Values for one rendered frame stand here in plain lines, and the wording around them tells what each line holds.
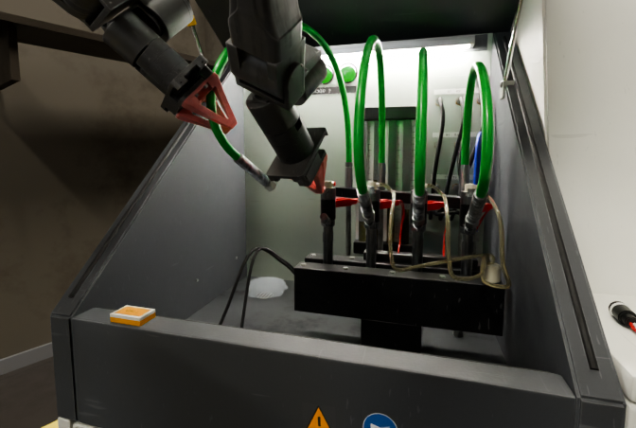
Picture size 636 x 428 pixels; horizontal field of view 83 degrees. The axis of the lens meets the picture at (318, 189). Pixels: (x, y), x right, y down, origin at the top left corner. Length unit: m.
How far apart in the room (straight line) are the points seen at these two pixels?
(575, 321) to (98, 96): 2.56
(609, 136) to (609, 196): 0.09
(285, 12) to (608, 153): 0.52
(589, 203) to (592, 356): 0.27
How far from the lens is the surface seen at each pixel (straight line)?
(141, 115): 2.75
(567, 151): 0.68
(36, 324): 2.71
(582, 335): 0.49
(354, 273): 0.63
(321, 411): 0.49
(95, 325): 0.61
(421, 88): 0.51
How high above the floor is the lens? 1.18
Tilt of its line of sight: 6 degrees down
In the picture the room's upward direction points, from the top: straight up
